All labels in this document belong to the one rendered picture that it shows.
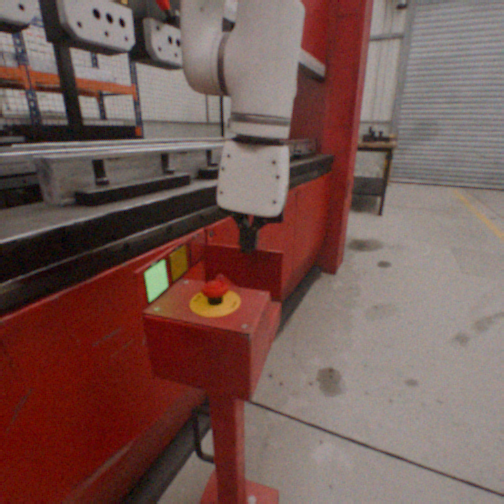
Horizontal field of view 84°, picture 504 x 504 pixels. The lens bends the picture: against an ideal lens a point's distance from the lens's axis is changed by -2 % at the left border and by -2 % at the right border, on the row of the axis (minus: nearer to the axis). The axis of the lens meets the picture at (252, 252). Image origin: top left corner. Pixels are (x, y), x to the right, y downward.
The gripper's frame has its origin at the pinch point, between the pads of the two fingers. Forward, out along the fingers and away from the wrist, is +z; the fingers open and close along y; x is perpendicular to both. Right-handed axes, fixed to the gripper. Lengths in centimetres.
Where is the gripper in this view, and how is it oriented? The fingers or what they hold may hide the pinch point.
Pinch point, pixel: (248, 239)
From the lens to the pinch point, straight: 47.2
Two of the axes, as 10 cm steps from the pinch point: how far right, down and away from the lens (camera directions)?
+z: -0.9, 9.1, 4.1
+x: 3.3, -3.6, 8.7
